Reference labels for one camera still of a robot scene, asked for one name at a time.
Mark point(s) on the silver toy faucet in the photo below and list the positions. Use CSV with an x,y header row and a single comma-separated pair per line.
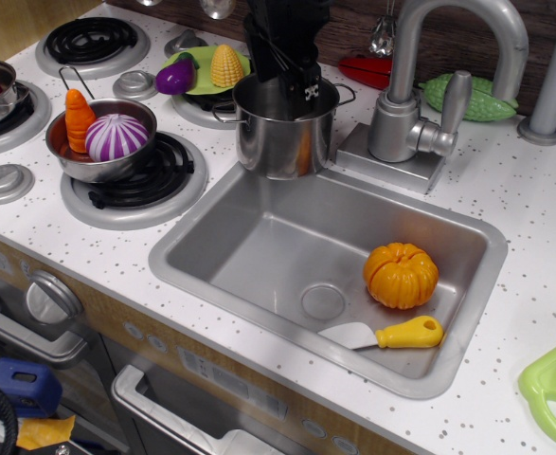
x,y
412,132

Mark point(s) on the stove burner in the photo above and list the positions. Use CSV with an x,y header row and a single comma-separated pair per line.
x,y
92,48
202,109
27,120
165,188

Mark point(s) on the purple toy eggplant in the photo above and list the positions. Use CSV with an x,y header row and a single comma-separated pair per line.
x,y
178,77

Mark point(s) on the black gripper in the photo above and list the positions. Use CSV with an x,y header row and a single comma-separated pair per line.
x,y
280,38

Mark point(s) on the orange toy pumpkin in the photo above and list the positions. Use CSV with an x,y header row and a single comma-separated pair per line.
x,y
400,276

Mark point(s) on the red toy pepper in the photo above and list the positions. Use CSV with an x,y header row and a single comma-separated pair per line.
x,y
373,72

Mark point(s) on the silver oven dial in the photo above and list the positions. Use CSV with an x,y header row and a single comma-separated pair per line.
x,y
49,300

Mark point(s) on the yellow handled toy knife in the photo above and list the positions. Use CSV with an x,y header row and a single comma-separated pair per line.
x,y
419,332

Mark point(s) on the yellow cloth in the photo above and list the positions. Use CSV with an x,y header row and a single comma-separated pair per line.
x,y
35,433

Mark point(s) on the yellow toy corn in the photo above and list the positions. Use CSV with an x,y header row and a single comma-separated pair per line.
x,y
225,68

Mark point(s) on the silver dishwasher door handle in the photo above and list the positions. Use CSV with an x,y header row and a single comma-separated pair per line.
x,y
235,441

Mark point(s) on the tall steel pot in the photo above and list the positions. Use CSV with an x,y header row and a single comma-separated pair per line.
x,y
274,140

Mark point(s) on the steel pan with handle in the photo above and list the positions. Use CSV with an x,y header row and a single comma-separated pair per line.
x,y
81,166

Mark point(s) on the silver oven door handle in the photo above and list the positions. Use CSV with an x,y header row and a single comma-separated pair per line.
x,y
63,352

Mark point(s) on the front left stove burner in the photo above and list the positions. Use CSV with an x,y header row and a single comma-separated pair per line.
x,y
27,120

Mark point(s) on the green toy bitter gourd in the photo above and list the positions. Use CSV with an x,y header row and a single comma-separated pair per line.
x,y
482,107

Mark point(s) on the silver stove knob back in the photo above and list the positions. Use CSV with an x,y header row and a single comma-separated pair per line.
x,y
184,41

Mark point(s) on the back right stove burner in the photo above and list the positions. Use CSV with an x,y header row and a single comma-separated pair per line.
x,y
202,109

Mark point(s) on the silver stove knob front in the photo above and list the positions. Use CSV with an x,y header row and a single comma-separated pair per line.
x,y
15,182

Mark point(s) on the silver stove knob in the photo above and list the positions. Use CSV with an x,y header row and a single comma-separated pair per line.
x,y
184,41
15,182
135,85

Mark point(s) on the blue plastic device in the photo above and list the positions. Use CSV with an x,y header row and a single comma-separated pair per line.
x,y
31,388

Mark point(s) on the hanging silver utensil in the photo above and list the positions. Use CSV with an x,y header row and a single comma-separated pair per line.
x,y
382,37

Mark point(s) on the silver stove knob middle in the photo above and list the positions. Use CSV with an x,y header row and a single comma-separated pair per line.
x,y
135,85

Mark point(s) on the silver pole with base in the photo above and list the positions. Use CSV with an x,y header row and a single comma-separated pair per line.
x,y
554,85

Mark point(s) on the silver toy sink basin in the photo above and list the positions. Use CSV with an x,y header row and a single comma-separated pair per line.
x,y
289,257

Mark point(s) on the front right stove burner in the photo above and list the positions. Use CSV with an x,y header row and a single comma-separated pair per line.
x,y
165,188

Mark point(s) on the green toy plate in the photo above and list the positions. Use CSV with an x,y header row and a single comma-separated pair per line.
x,y
203,56

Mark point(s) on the purple white toy onion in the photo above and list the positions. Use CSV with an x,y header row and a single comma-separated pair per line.
x,y
114,136

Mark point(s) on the back left stove burner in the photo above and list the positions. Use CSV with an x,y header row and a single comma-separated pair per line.
x,y
92,48

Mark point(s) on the orange toy carrot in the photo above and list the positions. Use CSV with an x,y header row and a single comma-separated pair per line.
x,y
79,116

